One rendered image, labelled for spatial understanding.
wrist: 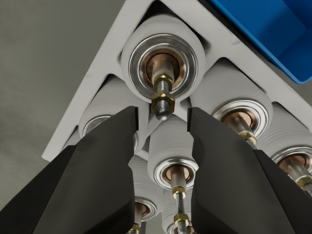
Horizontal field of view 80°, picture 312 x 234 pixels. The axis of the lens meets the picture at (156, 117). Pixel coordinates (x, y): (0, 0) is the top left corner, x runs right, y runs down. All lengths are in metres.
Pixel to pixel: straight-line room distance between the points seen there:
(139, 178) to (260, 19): 0.41
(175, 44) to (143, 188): 0.25
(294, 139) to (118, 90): 0.25
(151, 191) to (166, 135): 0.11
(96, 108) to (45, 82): 0.34
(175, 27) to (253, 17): 0.30
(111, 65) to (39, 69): 0.30
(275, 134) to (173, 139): 0.15
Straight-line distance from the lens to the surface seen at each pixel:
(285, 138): 0.32
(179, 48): 0.20
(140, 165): 0.38
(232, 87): 0.24
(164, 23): 0.21
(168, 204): 0.43
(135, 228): 0.36
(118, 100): 0.26
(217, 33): 0.28
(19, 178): 0.89
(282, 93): 0.35
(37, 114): 0.64
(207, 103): 0.24
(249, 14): 0.48
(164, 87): 0.16
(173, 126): 0.32
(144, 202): 0.36
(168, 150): 0.28
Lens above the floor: 0.45
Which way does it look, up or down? 58 degrees down
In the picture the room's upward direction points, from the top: 177 degrees counter-clockwise
